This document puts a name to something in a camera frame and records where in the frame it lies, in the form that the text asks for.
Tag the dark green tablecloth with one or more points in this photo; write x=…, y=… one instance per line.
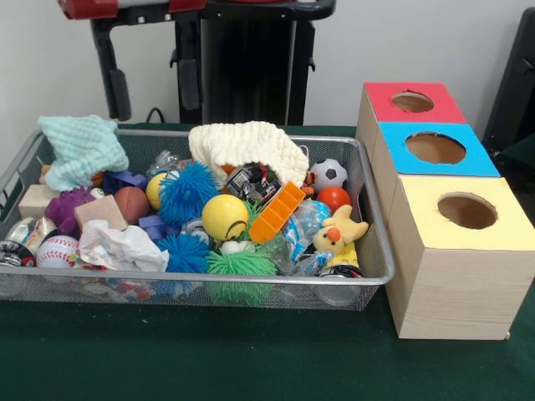
x=209, y=359

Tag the orange plastic brick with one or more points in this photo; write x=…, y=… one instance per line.
x=276, y=213

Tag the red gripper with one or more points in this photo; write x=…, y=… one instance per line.
x=92, y=6

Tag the green covered side table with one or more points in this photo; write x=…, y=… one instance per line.
x=522, y=154

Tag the wooden box with three holes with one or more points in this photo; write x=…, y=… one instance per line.
x=455, y=292

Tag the blue spiky ball with eyes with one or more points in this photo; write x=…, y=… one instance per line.
x=188, y=194

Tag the green spiky ball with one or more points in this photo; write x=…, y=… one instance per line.
x=238, y=265

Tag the white baseball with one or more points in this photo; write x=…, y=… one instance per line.
x=56, y=250

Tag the black white soccer ball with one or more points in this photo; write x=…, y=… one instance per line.
x=329, y=175

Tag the cream knitted cloth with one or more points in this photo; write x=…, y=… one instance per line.
x=251, y=144

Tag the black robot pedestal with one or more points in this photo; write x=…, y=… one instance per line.
x=251, y=62

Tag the mint knitted cloth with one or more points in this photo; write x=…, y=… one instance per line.
x=83, y=150

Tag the shallow mesh bin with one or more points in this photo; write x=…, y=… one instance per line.
x=251, y=292

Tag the yellow plush toy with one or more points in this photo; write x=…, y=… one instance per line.
x=338, y=234

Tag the yellow ball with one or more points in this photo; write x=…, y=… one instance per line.
x=223, y=215

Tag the white crumpled paper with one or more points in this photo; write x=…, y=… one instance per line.
x=121, y=246

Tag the black chair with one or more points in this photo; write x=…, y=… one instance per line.
x=518, y=83

